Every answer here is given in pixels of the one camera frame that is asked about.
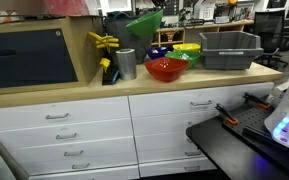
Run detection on green plastic bowl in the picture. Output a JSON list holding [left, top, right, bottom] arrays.
[[126, 10, 163, 37]]

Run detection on red plastic bowl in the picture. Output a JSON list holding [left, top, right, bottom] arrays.
[[144, 57, 189, 82]]

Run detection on blue plastic bowl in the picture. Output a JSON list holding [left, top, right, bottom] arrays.
[[146, 46, 173, 60]]

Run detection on yellow plastic bowl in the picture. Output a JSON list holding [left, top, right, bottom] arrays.
[[173, 43, 201, 52]]

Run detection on green bowl beside bin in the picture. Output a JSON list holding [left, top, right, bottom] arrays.
[[165, 51, 201, 69]]

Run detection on silver metal cylinder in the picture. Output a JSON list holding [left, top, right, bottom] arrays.
[[116, 49, 137, 81]]

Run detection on white drawer cabinet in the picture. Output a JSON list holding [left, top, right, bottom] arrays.
[[0, 82, 272, 180]]

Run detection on wooden shelving unit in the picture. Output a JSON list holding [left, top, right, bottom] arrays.
[[152, 20, 254, 47]]

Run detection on yellow clamps on stand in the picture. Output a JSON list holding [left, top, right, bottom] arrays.
[[87, 32, 120, 72]]

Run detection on grey mesh basket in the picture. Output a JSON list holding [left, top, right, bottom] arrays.
[[104, 11, 154, 64]]

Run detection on grey plastic storage bin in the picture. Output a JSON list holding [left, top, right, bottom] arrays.
[[199, 31, 264, 70]]

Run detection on wooden box dark panel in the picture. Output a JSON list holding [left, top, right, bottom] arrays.
[[0, 15, 105, 98]]

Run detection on black office chair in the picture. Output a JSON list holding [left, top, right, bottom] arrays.
[[254, 10, 288, 69]]

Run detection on orange handled black clamp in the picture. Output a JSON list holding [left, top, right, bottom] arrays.
[[215, 103, 238, 125]]

